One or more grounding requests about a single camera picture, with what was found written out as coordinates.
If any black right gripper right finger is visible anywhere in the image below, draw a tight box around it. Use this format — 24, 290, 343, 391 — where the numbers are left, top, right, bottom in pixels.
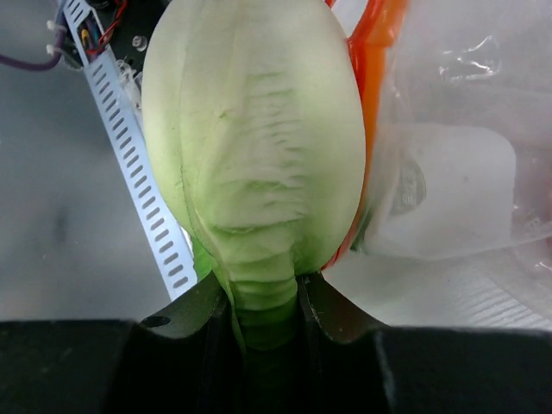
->
298, 273, 551, 413

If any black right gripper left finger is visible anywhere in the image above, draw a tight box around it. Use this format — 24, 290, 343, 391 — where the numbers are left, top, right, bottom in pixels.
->
0, 271, 242, 414

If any clear zip bag orange seal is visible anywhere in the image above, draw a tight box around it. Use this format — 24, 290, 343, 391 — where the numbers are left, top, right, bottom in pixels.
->
321, 0, 552, 277

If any green fake lettuce leaf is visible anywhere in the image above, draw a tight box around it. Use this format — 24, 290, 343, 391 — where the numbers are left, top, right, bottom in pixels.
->
141, 1, 366, 351

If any white slotted cable duct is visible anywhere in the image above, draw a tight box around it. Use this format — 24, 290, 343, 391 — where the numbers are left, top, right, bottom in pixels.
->
62, 0, 199, 303

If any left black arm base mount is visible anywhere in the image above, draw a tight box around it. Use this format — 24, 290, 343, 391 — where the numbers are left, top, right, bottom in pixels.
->
64, 0, 169, 74

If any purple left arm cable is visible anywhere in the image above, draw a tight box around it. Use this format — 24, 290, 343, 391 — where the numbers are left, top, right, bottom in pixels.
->
0, 25, 70, 73

